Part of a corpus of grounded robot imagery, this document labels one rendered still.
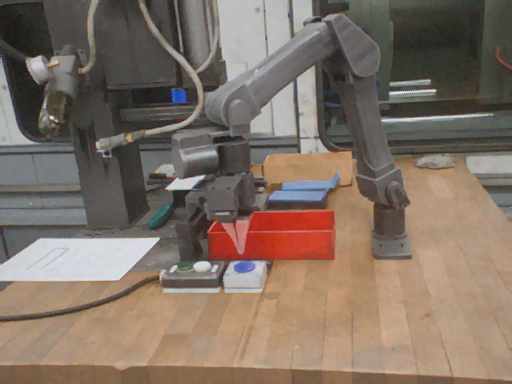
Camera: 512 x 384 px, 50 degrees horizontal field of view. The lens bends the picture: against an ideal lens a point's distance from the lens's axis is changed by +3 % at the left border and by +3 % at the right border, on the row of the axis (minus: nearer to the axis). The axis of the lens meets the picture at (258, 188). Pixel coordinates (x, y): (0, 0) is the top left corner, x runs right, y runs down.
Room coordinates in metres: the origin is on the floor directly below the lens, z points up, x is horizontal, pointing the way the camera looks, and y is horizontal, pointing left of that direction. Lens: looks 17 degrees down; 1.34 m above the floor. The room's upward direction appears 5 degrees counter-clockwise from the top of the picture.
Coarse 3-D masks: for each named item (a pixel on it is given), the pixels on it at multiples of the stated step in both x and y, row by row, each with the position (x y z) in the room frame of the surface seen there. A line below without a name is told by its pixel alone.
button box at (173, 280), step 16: (160, 272) 0.91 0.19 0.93; (176, 272) 0.89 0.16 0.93; (192, 272) 0.89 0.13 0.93; (208, 272) 0.88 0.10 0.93; (224, 272) 0.91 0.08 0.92; (128, 288) 0.89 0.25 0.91; (176, 288) 0.88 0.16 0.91; (192, 288) 0.87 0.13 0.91; (208, 288) 0.87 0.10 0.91; (96, 304) 0.85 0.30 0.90; (0, 320) 0.83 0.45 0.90
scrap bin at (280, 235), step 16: (256, 224) 1.10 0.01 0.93; (272, 224) 1.09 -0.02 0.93; (288, 224) 1.09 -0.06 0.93; (304, 224) 1.08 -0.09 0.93; (320, 224) 1.07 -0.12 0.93; (208, 240) 1.00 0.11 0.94; (224, 240) 0.99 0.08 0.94; (256, 240) 0.98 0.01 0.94; (272, 240) 0.98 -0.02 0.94; (288, 240) 0.97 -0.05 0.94; (304, 240) 0.96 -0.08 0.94; (320, 240) 0.96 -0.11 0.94; (224, 256) 1.00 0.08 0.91; (240, 256) 0.99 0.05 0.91; (256, 256) 0.98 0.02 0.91; (272, 256) 0.98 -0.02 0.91; (288, 256) 0.97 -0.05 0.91; (304, 256) 0.97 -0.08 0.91; (320, 256) 0.96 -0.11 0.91
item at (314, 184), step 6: (336, 174) 1.40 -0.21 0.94; (312, 180) 1.43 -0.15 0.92; (318, 180) 1.42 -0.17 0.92; (324, 180) 1.42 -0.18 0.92; (330, 180) 1.41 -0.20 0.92; (336, 180) 1.35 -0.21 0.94; (282, 186) 1.40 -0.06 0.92; (288, 186) 1.39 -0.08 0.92; (294, 186) 1.39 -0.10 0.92; (300, 186) 1.38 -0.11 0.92; (306, 186) 1.38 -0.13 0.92; (312, 186) 1.37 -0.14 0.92; (318, 186) 1.37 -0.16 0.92; (324, 186) 1.36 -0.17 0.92; (330, 186) 1.36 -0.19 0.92
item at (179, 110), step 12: (204, 96) 1.25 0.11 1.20; (132, 108) 1.32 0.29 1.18; (144, 108) 1.33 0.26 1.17; (156, 108) 1.25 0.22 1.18; (168, 108) 1.24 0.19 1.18; (180, 108) 1.24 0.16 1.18; (192, 108) 1.23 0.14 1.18; (204, 108) 1.22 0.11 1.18; (132, 120) 1.26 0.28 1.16; (204, 120) 1.22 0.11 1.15; (180, 132) 1.17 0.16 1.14
